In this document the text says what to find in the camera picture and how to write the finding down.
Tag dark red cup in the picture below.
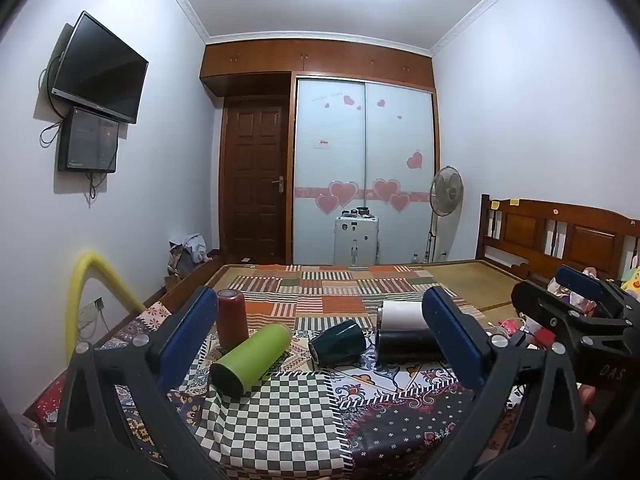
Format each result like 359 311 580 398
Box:
216 288 249 351

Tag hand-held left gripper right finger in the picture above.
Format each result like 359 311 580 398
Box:
421 286 591 480

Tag wooden overhead cabinet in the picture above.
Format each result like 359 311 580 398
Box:
200 37 435 95

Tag wall-mounted television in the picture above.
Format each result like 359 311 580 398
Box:
50 10 150 126

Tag white cup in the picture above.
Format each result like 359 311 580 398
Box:
378 300 431 332

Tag patchwork blanket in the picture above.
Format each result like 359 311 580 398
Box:
25 264 526 480

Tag brown wooden door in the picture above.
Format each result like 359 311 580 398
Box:
219 104 292 265

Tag light green cup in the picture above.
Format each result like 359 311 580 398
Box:
209 323 293 394

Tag woven straw mat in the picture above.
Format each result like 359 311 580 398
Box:
200 259 521 322

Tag wooden bed frame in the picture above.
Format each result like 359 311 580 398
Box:
92 193 640 356

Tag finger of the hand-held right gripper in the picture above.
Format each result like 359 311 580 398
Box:
555 264 640 322
510 280 603 357

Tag pile of clothes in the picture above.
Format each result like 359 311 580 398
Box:
166 232 209 279

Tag dark green cup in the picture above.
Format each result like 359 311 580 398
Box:
308 320 367 367

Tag wall socket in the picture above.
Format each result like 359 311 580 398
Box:
77 297 106 322

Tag white cable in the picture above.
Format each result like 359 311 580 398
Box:
486 316 527 335

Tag yellow foam tube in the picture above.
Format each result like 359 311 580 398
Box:
65 252 147 361

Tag black cup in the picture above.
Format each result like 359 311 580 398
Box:
375 327 446 363

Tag person's right hand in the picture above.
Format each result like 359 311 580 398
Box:
576 384 599 435

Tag white standing fan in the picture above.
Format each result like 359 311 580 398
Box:
425 165 465 264

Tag yellow plush toy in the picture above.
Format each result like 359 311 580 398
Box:
621 265 640 302

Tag white box appliance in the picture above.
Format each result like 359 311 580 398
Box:
333 207 380 267

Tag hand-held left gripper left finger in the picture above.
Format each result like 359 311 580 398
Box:
55 286 232 480

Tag small black wall monitor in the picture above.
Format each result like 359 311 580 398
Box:
56 106 121 174

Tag black television cable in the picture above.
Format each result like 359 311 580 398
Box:
39 55 68 149

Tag wardrobe with heart stickers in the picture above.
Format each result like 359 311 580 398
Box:
291 74 441 267

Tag black monitor cable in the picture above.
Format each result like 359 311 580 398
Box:
86 171 109 202

